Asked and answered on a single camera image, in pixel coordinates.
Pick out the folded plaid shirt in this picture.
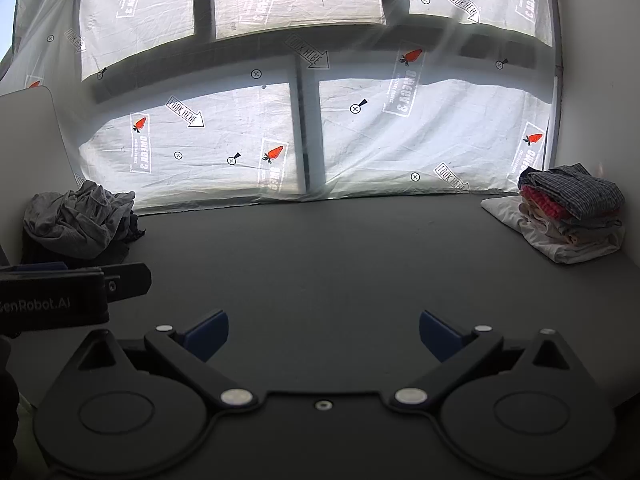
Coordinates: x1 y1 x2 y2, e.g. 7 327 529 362
518 163 626 221

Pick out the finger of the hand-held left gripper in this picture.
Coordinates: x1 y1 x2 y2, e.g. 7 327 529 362
0 261 69 275
102 263 152 304

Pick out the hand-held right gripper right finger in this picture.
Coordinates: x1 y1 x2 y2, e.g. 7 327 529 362
395 310 581 408

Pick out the printed white sheet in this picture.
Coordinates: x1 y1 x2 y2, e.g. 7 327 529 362
0 0 563 217

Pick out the grey zip hoodie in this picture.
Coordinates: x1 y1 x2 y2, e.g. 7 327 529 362
24 180 137 261

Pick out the folded beige garment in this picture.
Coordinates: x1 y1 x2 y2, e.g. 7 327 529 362
520 207 626 248

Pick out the grey window frame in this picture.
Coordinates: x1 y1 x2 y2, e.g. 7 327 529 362
80 0 563 201

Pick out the folded white garment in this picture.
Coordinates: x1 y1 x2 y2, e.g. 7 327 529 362
481 195 626 264

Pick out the black knit garment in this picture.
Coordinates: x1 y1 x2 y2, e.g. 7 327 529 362
20 230 132 269

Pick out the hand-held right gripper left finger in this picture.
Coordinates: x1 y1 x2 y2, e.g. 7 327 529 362
65 310 257 409

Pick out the folded red knit garment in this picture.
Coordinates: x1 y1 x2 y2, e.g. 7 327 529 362
520 185 573 220

